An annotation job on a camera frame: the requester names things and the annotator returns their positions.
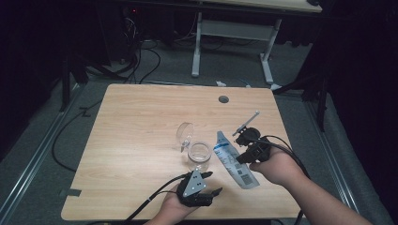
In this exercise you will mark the grey tape strip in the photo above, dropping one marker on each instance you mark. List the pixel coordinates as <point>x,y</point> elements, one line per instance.
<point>71,192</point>

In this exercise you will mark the small white floor scrap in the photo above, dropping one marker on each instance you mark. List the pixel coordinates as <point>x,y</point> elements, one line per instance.
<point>220,83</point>

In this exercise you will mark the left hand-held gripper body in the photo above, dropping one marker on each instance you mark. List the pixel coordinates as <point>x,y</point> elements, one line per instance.
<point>194,187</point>

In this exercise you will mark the clear glass jar lid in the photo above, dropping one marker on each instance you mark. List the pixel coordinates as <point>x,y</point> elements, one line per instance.
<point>185,132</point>

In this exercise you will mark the white-framed desk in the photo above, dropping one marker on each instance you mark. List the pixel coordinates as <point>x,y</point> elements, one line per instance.
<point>234,29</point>

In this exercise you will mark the black metal stand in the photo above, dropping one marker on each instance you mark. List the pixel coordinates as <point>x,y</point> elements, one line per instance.
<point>319,93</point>
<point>67,81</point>

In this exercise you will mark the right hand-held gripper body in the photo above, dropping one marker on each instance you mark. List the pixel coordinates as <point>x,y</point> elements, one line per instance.
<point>258,151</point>

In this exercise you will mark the white and blue packet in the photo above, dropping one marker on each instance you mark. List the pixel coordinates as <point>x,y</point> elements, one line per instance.
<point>231,159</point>

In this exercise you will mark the person's left hand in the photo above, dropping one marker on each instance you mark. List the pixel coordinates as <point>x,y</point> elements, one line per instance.
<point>172,209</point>

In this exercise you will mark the dark round table grommet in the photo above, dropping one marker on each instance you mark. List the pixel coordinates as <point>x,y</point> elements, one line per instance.
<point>223,99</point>

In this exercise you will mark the person's right hand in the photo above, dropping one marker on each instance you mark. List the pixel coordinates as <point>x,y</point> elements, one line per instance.
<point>278,168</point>

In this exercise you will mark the metal floor rail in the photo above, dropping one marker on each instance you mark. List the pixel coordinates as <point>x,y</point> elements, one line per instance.
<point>331,156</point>
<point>34,156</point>

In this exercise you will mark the clear glass jar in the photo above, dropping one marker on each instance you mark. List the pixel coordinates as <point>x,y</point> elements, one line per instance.
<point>199,156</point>

